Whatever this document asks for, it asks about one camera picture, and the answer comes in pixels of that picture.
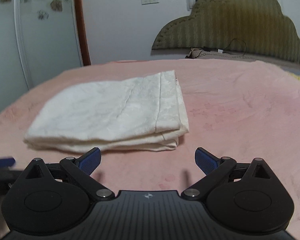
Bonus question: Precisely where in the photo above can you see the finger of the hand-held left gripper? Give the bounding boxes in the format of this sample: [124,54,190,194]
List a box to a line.
[0,156,22,180]

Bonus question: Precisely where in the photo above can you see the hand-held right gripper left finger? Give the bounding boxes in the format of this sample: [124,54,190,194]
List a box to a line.
[21,147,114,202]

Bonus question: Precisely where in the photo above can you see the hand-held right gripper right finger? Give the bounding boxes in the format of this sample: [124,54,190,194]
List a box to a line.
[181,147,277,202]

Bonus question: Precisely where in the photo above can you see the white pants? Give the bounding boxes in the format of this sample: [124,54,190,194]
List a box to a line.
[24,70,190,153]

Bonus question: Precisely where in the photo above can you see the pink blanket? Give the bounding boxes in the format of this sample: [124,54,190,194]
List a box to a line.
[0,59,300,240]

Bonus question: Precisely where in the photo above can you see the yellow cloth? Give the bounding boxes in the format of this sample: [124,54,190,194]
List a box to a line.
[289,71,300,90]

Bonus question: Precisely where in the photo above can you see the white wardrobe door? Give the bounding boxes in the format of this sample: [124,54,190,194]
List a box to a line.
[0,0,84,120]

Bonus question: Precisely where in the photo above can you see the brown wooden trim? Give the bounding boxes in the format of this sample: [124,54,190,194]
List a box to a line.
[74,0,92,67]

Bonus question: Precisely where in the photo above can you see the olive padded headboard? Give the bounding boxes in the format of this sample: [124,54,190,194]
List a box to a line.
[151,0,300,64]

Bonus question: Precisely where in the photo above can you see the black cable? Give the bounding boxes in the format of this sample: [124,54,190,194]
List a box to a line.
[199,38,247,55]

